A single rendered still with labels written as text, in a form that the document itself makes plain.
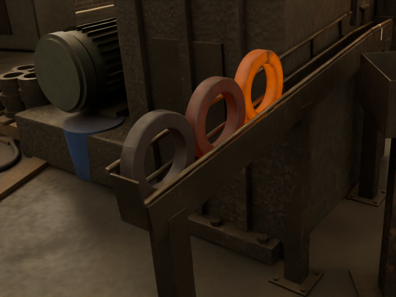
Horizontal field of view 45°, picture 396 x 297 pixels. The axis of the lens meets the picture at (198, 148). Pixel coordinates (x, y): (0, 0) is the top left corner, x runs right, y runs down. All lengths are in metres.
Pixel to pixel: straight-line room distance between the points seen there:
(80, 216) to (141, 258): 0.43
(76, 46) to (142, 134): 1.43
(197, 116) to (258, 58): 0.25
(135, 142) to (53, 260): 1.08
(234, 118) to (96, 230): 1.03
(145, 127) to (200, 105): 0.15
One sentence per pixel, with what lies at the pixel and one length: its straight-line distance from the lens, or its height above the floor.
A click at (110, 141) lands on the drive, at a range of 2.15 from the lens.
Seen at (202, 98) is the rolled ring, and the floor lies 0.74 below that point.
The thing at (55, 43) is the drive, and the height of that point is 0.64.
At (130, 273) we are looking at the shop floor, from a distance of 1.73.
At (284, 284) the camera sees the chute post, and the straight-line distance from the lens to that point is 1.62.
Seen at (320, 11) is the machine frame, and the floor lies 0.80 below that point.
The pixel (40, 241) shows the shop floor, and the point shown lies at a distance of 2.01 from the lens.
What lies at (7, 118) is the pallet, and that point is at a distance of 3.04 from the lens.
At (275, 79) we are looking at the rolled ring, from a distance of 1.24.
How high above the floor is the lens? 1.05
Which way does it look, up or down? 24 degrees down
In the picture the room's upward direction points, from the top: 5 degrees counter-clockwise
